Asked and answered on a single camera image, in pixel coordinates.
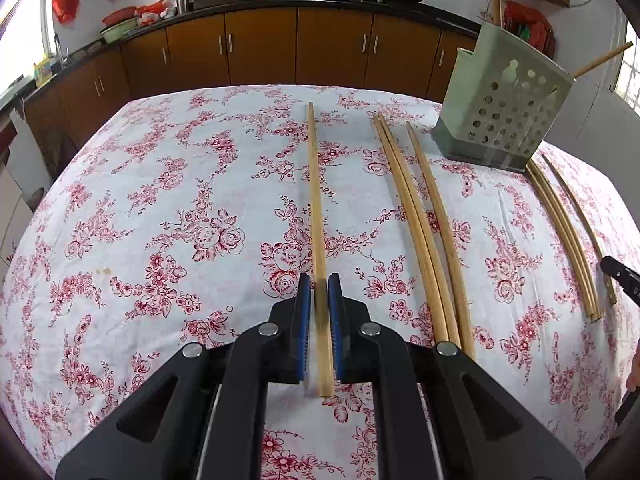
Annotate red plastic bag over flasks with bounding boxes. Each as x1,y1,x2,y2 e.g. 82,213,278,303
502,1,557,58

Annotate wooden lower kitchen cabinets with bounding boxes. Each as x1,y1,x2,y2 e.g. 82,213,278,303
22,7,481,161

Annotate red plastic bag on wall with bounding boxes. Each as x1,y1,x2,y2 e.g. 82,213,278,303
52,0,82,25

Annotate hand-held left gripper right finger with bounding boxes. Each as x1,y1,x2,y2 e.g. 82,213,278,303
326,272,586,480

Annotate green perforated utensil holder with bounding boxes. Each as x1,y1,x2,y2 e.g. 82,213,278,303
431,22,577,175

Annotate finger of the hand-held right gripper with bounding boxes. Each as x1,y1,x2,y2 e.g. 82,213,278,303
601,255,640,307

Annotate window by sink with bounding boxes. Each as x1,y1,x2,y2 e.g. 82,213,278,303
0,0,56,101

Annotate window with bars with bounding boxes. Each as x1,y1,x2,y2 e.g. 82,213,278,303
607,5,640,96

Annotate person's right hand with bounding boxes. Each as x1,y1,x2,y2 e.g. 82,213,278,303
625,344,640,393

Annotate red basin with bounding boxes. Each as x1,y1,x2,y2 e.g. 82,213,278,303
102,6,139,25

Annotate green basin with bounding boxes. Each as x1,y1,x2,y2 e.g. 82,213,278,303
100,17,142,44

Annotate red floral tablecloth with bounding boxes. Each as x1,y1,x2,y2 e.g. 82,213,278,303
0,85,640,480

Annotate yellow detergent bottle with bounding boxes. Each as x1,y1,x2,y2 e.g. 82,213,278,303
32,57,54,86

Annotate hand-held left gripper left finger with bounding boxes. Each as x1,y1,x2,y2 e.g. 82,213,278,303
55,272,313,480

